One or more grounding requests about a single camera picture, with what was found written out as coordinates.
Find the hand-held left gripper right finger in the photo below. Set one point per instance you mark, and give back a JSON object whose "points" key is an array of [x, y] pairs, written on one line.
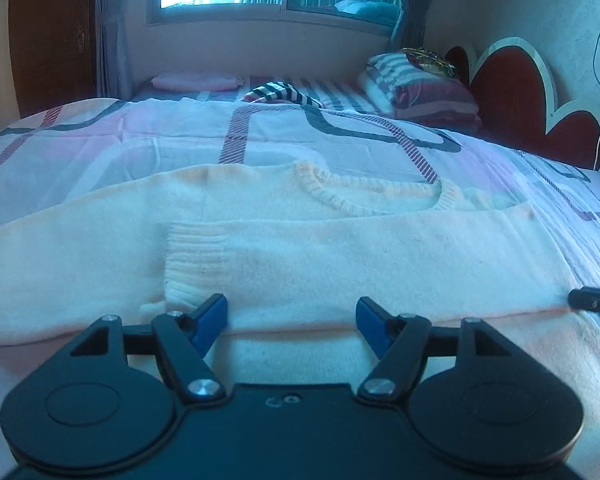
{"points": [[372, 322]]}

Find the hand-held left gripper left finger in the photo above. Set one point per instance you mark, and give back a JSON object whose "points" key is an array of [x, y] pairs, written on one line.
{"points": [[211, 317]]}

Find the gold patterned cloth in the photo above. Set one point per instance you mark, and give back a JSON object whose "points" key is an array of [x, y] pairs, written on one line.
{"points": [[427, 60]]}

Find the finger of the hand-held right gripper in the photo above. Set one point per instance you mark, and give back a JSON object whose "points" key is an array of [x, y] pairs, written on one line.
{"points": [[597, 301]]}

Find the black white striped cloth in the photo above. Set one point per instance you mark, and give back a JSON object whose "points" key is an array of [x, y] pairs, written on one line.
{"points": [[280, 94]]}

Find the red heart-shaped headboard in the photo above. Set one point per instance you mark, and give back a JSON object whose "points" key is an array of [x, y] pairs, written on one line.
{"points": [[517, 95]]}

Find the grey curtain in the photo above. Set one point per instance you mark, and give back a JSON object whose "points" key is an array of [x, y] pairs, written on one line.
{"points": [[412, 2], [110, 30]]}

